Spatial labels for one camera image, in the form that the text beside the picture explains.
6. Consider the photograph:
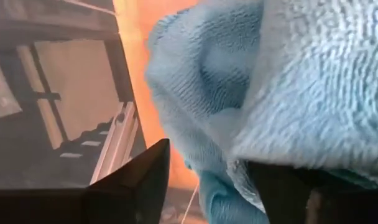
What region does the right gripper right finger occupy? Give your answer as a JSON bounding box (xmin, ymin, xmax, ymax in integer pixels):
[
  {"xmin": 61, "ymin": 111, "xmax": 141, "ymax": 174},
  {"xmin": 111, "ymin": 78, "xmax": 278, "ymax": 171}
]
[{"xmin": 247, "ymin": 161, "xmax": 378, "ymax": 224}]

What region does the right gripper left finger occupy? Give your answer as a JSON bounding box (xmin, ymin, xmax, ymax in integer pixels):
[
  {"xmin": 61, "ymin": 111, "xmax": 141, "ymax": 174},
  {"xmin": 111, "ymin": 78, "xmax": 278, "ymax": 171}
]
[{"xmin": 0, "ymin": 138, "xmax": 171, "ymax": 224}]

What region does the blue microfiber towel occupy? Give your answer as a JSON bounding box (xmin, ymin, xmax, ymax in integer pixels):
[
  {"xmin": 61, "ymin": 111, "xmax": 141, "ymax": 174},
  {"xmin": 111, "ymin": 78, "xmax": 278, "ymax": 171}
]
[{"xmin": 145, "ymin": 0, "xmax": 378, "ymax": 224}]

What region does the thin white string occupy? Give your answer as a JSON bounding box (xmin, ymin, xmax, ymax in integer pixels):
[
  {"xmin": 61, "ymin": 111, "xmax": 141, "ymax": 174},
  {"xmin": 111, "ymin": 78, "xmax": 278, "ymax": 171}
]
[{"xmin": 180, "ymin": 182, "xmax": 200, "ymax": 224}]

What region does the black metal table frame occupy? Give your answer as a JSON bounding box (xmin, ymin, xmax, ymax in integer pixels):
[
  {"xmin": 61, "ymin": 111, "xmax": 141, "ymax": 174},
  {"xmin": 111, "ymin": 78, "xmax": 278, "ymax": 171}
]
[{"xmin": 0, "ymin": 0, "xmax": 148, "ymax": 190}]

